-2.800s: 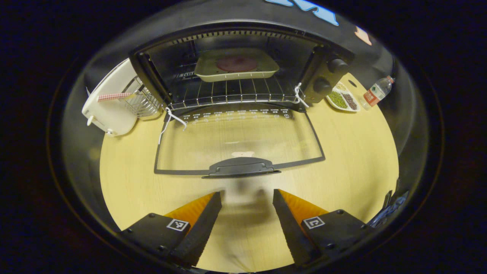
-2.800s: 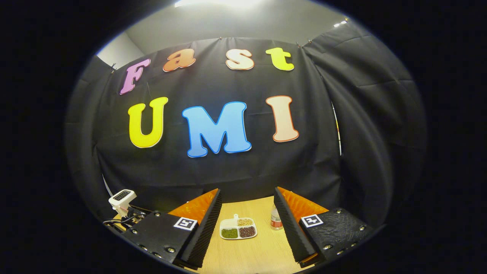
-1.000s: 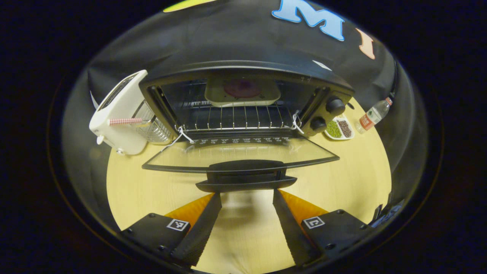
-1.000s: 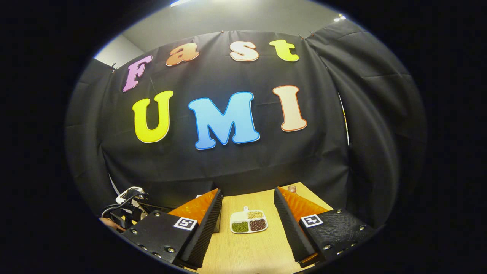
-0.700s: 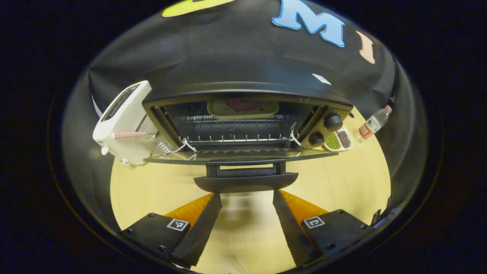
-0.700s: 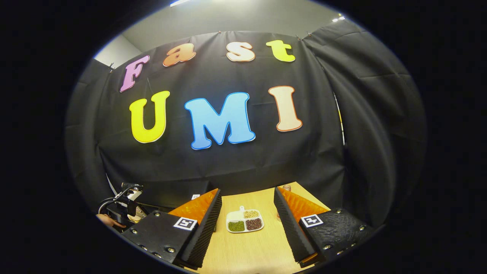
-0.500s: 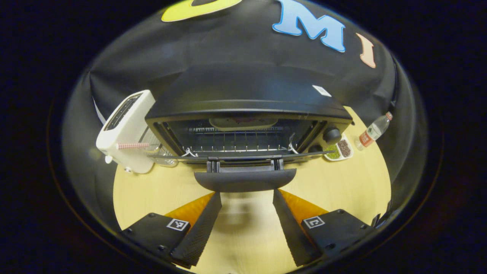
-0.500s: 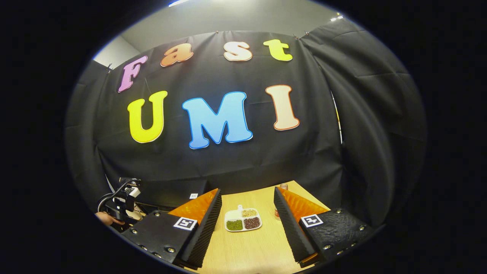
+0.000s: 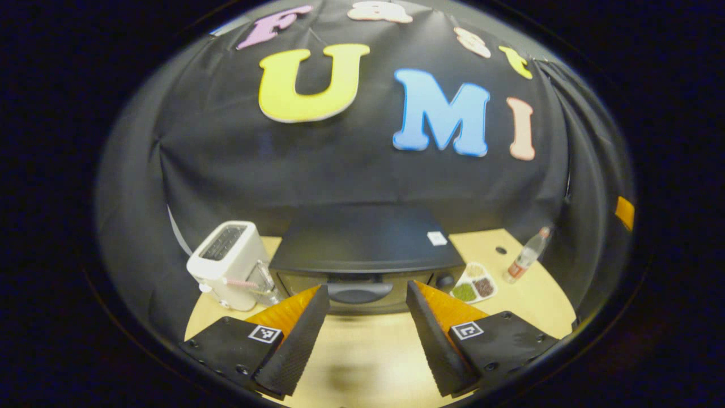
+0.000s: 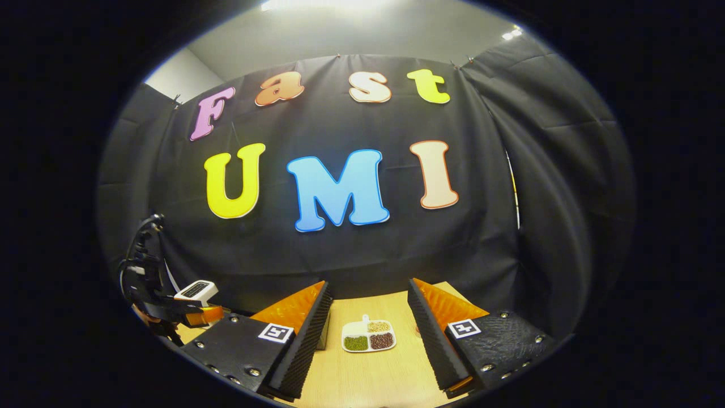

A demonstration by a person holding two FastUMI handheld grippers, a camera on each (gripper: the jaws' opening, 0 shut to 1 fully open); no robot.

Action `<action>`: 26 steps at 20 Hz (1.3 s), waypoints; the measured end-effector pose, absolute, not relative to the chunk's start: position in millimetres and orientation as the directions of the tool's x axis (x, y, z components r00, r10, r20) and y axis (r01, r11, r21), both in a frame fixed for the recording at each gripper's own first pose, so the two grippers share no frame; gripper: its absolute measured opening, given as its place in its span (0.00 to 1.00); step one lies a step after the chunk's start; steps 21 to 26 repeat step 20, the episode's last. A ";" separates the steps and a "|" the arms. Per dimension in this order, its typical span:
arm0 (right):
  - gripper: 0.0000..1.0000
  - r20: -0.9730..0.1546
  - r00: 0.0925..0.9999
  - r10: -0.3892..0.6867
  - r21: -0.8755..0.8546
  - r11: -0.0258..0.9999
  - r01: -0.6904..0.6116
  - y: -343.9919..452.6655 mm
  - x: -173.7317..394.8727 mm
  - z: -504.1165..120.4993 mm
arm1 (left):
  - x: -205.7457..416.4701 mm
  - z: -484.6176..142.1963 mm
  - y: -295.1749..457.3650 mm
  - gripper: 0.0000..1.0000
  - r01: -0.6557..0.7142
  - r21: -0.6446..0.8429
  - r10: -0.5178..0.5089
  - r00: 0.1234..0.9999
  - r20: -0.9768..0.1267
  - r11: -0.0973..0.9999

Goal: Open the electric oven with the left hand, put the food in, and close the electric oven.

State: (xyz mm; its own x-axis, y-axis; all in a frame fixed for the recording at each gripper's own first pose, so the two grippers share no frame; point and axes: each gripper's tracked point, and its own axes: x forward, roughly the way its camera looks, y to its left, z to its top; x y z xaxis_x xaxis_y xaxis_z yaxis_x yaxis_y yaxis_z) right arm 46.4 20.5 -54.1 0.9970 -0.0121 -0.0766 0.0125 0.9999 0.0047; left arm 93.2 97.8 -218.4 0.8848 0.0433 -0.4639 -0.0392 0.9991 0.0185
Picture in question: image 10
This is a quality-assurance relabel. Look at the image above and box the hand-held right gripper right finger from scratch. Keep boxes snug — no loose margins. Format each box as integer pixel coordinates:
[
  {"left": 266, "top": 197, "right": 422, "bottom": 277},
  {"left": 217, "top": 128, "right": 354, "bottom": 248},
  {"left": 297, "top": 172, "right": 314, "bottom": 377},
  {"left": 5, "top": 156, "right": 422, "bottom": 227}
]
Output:
[{"left": 407, "top": 277, "right": 558, "bottom": 399}]

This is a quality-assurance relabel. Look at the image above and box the white toaster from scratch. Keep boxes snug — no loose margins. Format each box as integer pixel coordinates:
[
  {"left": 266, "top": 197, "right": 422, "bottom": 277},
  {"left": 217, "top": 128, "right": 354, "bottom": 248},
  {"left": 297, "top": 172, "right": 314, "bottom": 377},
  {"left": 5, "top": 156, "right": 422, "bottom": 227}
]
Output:
[{"left": 173, "top": 280, "right": 219, "bottom": 307}]

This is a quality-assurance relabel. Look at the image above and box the black backdrop cloth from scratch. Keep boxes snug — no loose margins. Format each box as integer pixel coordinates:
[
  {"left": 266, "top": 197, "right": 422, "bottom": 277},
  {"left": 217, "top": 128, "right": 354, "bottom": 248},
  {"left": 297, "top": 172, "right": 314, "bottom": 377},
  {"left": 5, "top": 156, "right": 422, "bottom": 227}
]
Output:
[{"left": 96, "top": 35, "right": 636, "bottom": 341}]

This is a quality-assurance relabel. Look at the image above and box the large ceiling light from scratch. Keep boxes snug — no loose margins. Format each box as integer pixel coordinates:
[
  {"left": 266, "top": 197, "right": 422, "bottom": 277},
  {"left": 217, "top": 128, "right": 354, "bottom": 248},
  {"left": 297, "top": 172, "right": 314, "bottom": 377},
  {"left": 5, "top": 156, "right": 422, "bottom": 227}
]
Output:
[{"left": 261, "top": 0, "right": 391, "bottom": 12}]

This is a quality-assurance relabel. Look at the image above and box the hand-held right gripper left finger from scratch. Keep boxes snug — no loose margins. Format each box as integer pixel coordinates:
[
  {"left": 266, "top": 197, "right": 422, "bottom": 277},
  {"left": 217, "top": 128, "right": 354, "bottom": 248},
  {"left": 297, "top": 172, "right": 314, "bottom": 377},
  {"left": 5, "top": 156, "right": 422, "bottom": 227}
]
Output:
[{"left": 179, "top": 280, "right": 334, "bottom": 402}]

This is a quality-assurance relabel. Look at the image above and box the white divided plate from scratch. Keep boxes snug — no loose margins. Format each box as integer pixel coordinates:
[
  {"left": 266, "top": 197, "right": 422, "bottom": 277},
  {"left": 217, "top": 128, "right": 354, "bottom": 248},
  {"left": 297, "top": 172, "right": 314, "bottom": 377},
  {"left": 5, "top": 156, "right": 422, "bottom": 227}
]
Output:
[{"left": 341, "top": 315, "right": 397, "bottom": 354}]

